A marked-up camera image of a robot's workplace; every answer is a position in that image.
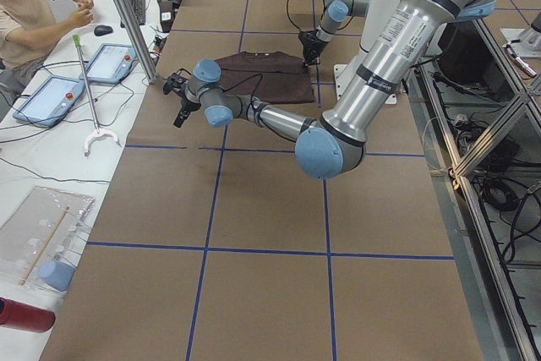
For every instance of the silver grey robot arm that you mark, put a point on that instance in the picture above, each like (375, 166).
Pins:
(334, 143)
(335, 13)

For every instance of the blue plastic cup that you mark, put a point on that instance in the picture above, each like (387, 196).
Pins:
(57, 274)

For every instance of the white reacher grabber stick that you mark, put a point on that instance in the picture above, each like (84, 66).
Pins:
(99, 132)

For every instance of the black keyboard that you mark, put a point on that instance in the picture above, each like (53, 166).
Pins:
(139, 8)

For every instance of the clear plastic bag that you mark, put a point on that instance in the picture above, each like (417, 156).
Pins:
(49, 224)

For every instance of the black computer mouse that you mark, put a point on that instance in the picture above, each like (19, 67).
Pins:
(102, 30)

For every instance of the seated man in beige shirt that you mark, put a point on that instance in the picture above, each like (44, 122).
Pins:
(30, 32)

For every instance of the blue teach pendant far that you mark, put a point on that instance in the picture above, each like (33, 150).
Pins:
(110, 64)

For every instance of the blue teach pendant near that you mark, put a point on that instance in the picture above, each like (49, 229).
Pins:
(51, 102)

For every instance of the red bottle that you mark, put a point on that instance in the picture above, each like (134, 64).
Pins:
(25, 317)

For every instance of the aluminium frame post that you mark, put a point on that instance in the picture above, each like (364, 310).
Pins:
(135, 35)

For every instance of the dark brown t-shirt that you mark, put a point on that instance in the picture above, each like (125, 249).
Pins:
(275, 77)

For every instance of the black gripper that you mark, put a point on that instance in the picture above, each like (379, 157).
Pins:
(186, 105)
(309, 45)

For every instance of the blue teach pendant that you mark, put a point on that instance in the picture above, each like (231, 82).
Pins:
(51, 102)
(110, 64)

